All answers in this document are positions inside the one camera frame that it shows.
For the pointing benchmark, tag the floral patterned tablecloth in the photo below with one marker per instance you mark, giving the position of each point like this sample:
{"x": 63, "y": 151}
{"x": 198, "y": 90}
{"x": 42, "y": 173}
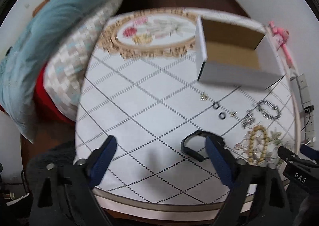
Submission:
{"x": 141, "y": 87}

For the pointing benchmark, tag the teal blue duvet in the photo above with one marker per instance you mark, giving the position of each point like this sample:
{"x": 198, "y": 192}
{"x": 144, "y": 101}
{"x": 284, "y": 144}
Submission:
{"x": 21, "y": 67}

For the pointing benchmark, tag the checkered bed sheet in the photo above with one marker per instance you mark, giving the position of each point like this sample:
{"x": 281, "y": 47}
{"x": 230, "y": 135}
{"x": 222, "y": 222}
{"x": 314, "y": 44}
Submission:
{"x": 64, "y": 72}

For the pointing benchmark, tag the silver crystal brooch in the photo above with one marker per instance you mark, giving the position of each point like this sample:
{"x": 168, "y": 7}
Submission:
{"x": 249, "y": 119}

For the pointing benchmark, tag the black charger plug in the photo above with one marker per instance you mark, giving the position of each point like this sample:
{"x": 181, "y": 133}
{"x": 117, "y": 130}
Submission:
{"x": 309, "y": 109}

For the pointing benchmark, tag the small green gold earring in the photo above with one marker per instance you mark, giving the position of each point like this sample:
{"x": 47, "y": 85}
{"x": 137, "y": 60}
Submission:
{"x": 204, "y": 97}

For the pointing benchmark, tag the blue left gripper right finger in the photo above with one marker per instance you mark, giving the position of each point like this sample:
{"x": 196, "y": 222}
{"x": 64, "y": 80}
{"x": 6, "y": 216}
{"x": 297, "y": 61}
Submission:
{"x": 224, "y": 162}

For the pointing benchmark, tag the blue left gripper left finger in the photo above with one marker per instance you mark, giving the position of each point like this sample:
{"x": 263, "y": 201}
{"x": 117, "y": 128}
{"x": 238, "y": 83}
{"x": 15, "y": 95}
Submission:
{"x": 99, "y": 161}

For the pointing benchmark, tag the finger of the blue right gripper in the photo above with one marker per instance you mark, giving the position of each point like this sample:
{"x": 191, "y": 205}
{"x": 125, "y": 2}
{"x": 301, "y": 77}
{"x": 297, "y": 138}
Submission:
{"x": 309, "y": 152}

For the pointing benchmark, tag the white power strip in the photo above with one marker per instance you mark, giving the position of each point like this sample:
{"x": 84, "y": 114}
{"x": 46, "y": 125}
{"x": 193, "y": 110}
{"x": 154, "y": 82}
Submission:
{"x": 308, "y": 124}

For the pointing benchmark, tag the pink panther plush toy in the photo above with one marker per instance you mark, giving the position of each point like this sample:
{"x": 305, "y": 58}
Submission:
{"x": 281, "y": 35}

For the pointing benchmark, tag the red bed skirt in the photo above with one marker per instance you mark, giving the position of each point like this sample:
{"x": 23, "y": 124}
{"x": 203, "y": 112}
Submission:
{"x": 44, "y": 105}

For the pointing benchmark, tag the white cardboard box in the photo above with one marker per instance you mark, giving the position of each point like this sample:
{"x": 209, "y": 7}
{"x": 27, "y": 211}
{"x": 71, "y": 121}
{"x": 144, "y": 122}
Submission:
{"x": 236, "y": 54}

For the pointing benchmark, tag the black fuzzy seat cover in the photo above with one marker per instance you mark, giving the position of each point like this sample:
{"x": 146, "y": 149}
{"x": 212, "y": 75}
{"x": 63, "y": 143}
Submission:
{"x": 63, "y": 154}

